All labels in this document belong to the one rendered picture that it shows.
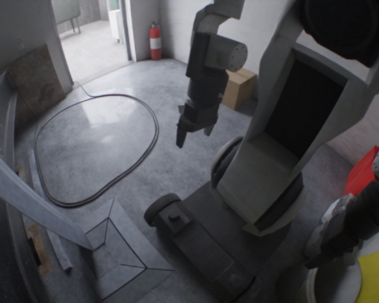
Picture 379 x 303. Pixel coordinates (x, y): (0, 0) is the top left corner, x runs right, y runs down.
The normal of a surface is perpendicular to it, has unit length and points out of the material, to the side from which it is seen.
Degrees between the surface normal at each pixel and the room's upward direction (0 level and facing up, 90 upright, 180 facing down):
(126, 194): 0
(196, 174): 0
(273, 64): 67
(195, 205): 0
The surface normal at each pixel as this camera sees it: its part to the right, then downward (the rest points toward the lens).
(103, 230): 0.11, -0.56
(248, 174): -0.69, 0.18
